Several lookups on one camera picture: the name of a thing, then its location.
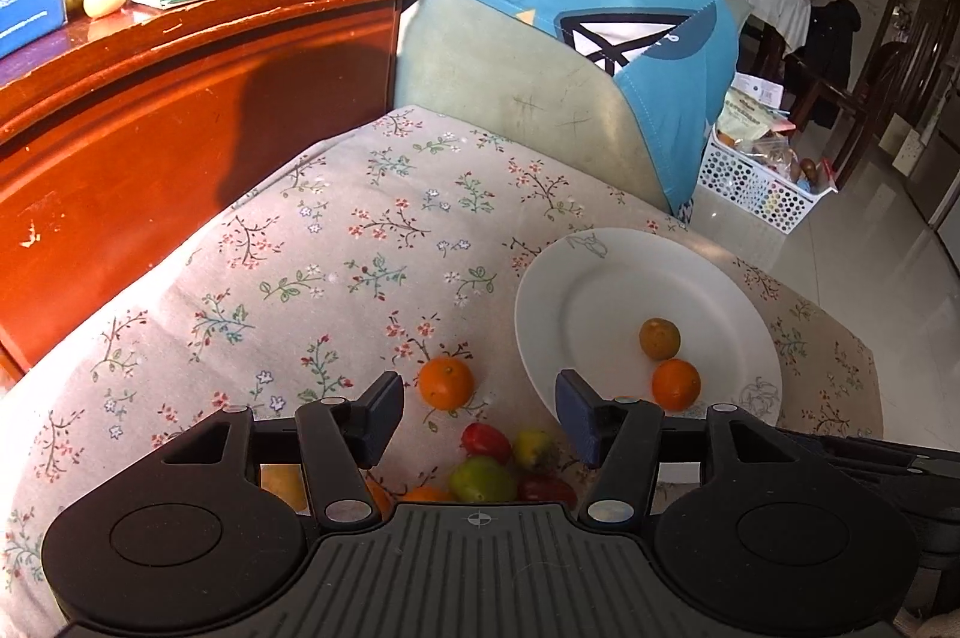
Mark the table with white cloth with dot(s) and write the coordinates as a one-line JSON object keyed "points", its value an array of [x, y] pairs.
{"points": [[765, 1]]}

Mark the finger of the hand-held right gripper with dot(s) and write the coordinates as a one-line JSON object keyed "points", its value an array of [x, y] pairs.
{"points": [[877, 447]]}

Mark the small orange mandarin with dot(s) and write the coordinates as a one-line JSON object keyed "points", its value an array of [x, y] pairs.
{"points": [[281, 484], [676, 385], [446, 383], [377, 499]]}

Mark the red wooden cabinet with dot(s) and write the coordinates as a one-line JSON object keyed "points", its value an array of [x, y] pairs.
{"points": [[187, 121]]}

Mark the beige sofa cushion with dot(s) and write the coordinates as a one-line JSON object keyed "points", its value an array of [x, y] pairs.
{"points": [[487, 76]]}

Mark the small red plum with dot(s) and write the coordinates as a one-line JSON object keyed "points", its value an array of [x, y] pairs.
{"points": [[547, 489], [485, 439]]}

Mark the white plate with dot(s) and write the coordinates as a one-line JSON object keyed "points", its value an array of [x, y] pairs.
{"points": [[600, 308]]}

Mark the brown wooden chair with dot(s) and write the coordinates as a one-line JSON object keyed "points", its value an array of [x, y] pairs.
{"points": [[862, 98]]}

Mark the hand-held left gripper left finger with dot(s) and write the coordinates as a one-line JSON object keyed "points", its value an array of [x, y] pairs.
{"points": [[382, 409]]}

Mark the white perforated basket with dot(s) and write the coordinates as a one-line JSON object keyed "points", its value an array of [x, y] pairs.
{"points": [[750, 188]]}

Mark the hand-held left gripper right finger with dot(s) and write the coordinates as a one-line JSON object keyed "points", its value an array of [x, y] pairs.
{"points": [[574, 417]]}

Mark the small green mango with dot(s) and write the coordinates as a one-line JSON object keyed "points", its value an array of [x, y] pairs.
{"points": [[534, 449]]}

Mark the floral cloth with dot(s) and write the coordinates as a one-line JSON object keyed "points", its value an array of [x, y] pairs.
{"points": [[337, 278]]}

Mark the brown round fruit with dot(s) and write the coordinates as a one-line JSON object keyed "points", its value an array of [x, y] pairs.
{"points": [[659, 338]]}

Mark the black coat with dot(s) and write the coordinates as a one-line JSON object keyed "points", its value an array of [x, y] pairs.
{"points": [[832, 38]]}

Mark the snack bag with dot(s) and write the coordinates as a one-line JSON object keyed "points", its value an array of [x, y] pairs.
{"points": [[746, 109]]}

